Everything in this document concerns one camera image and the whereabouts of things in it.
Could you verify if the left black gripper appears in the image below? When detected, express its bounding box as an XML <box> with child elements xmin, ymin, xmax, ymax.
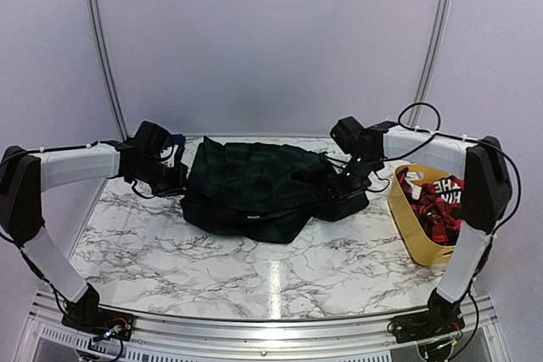
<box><xmin>132</xmin><ymin>157</ymin><xmax>193</xmax><ymax>198</ymax></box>

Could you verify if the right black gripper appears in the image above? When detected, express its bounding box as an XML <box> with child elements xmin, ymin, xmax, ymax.
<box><xmin>325</xmin><ymin>153</ymin><xmax>379</xmax><ymax>204</ymax></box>

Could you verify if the dark green plaid garment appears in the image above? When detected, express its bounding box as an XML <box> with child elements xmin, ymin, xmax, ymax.
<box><xmin>180</xmin><ymin>137</ymin><xmax>369</xmax><ymax>244</ymax></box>

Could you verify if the navy blue t-shirt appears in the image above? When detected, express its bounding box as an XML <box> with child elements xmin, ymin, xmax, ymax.
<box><xmin>169</xmin><ymin>134</ymin><xmax>186</xmax><ymax>148</ymax></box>

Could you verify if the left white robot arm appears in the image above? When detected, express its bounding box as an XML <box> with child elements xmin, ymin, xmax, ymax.
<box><xmin>1</xmin><ymin>134</ymin><xmax>187</xmax><ymax>332</ymax></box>

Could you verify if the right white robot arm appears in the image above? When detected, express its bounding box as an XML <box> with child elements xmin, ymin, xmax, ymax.
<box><xmin>330</xmin><ymin>116</ymin><xmax>521</xmax><ymax>335</ymax></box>

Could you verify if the red black printed garment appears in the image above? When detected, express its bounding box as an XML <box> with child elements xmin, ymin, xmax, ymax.
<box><xmin>397</xmin><ymin>168</ymin><xmax>464</xmax><ymax>246</ymax></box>

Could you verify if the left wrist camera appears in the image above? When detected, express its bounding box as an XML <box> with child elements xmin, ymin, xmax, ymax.
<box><xmin>133</xmin><ymin>120</ymin><xmax>171</xmax><ymax>159</ymax></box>

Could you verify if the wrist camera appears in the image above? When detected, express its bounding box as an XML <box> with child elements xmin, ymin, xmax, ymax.
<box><xmin>133</xmin><ymin>120</ymin><xmax>171</xmax><ymax>159</ymax></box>
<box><xmin>330</xmin><ymin>116</ymin><xmax>365</xmax><ymax>154</ymax></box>

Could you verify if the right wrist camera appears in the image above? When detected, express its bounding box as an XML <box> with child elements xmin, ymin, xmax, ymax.
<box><xmin>330</xmin><ymin>116</ymin><xmax>365</xmax><ymax>154</ymax></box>

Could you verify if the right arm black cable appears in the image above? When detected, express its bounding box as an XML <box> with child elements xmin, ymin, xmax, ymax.
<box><xmin>397</xmin><ymin>102</ymin><xmax>523</xmax><ymax>227</ymax></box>

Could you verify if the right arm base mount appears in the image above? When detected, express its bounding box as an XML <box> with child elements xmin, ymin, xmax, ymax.
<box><xmin>387</xmin><ymin>310</ymin><xmax>465</xmax><ymax>343</ymax></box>

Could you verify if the front aluminium rail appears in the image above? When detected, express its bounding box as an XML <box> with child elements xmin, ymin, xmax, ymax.
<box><xmin>14</xmin><ymin>292</ymin><xmax>511</xmax><ymax>361</ymax></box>

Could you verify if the right aluminium frame post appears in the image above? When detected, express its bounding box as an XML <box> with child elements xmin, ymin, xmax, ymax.
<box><xmin>414</xmin><ymin>0</ymin><xmax>451</xmax><ymax>103</ymax></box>

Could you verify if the aluminium frame post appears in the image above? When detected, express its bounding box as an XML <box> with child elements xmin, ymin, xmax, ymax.
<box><xmin>87</xmin><ymin>0</ymin><xmax>128</xmax><ymax>139</ymax></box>
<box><xmin>414</xmin><ymin>0</ymin><xmax>451</xmax><ymax>103</ymax></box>

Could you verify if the left aluminium frame post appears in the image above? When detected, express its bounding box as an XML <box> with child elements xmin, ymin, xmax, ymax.
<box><xmin>87</xmin><ymin>0</ymin><xmax>128</xmax><ymax>139</ymax></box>

